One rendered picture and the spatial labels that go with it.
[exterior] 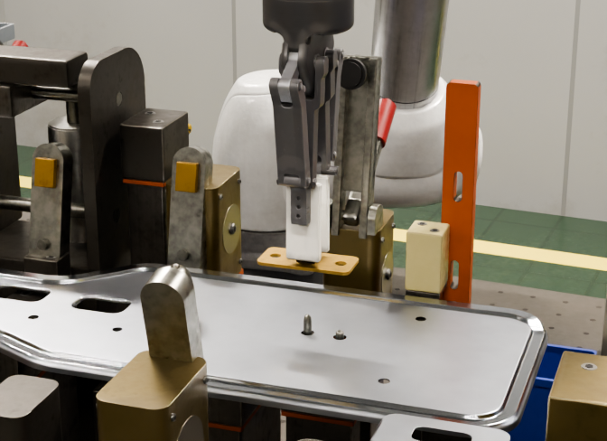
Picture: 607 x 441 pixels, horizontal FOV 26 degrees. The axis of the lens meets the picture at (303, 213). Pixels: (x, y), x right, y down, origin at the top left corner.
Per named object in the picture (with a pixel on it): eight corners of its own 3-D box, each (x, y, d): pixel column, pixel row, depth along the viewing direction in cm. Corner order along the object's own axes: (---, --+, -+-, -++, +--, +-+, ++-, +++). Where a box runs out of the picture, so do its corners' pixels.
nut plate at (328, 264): (255, 264, 114) (255, 251, 114) (269, 249, 118) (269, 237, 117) (348, 276, 112) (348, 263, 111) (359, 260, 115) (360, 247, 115)
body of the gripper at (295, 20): (282, -30, 111) (282, 77, 115) (247, -14, 104) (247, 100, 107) (367, -25, 109) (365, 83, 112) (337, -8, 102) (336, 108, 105)
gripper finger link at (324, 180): (294, 174, 113) (296, 172, 114) (294, 249, 116) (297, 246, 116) (327, 177, 112) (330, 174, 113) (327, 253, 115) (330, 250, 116)
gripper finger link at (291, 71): (319, 32, 107) (299, 39, 102) (317, 96, 108) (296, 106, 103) (291, 30, 108) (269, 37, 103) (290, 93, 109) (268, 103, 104)
